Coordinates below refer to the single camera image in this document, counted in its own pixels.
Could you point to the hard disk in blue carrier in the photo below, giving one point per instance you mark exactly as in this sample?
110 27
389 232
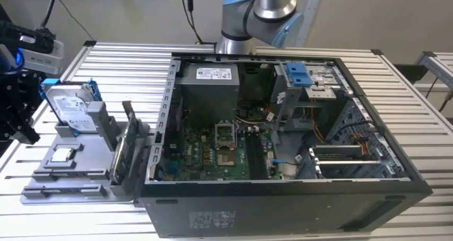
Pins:
67 105

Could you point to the grey power supply unit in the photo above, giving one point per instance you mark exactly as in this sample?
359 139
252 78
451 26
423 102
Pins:
208 97

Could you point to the black RAM slot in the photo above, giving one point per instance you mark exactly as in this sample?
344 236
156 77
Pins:
251 156
260 156

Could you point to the grey parts rack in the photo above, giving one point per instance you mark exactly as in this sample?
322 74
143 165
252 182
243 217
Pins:
88 156

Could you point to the round black fan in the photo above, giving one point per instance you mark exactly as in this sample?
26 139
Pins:
251 113

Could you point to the grey metal disk bay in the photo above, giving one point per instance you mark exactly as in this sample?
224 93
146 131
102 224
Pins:
351 162

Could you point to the CPU socket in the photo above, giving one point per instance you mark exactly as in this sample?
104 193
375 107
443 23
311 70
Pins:
227 158

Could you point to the black open PC case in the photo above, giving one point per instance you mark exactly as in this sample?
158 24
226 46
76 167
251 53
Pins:
248 206

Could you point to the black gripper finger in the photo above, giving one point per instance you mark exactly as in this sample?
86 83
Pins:
27 134

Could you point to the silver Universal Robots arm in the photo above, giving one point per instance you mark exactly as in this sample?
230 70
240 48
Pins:
270 4

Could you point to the blue drive latch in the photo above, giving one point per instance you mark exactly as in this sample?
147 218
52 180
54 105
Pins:
295 73

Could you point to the green motherboard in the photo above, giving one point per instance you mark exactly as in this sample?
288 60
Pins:
198 145

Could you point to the silver CPU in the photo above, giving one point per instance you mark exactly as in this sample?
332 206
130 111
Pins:
62 155

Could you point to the green graphics card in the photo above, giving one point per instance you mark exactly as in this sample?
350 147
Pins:
126 150

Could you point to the metal slat side table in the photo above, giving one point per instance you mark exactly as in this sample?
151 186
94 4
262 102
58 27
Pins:
439 65

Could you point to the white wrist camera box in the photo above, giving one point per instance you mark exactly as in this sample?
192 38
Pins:
44 61

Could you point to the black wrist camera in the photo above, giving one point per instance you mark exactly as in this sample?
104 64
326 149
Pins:
35 38

